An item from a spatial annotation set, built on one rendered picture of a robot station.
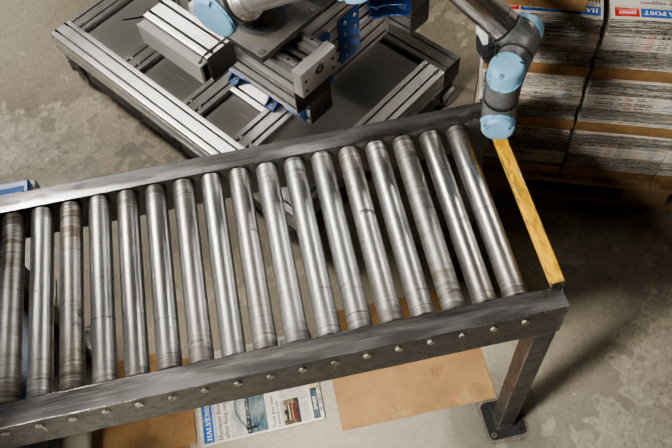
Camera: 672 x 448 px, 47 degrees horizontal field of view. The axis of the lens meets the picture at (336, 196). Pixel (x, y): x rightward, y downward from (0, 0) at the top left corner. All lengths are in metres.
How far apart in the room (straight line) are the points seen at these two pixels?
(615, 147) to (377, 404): 1.06
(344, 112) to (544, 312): 1.25
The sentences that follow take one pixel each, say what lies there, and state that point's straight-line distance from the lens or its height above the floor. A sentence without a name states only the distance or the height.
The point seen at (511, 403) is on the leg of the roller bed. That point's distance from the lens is 2.12.
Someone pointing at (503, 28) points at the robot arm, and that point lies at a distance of 1.70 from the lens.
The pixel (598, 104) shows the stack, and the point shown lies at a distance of 2.30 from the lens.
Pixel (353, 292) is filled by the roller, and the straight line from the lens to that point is 1.58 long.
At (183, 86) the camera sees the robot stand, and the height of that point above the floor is 0.21.
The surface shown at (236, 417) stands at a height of 0.01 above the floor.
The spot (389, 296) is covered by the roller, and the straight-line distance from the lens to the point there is 1.57.
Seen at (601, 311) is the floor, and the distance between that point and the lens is 2.52.
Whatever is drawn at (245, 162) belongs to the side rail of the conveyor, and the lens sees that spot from 1.78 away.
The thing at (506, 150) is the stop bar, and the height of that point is 0.82.
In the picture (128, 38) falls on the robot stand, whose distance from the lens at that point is 3.00.
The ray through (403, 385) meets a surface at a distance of 2.35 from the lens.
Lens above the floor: 2.22
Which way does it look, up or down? 57 degrees down
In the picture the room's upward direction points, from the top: 6 degrees counter-clockwise
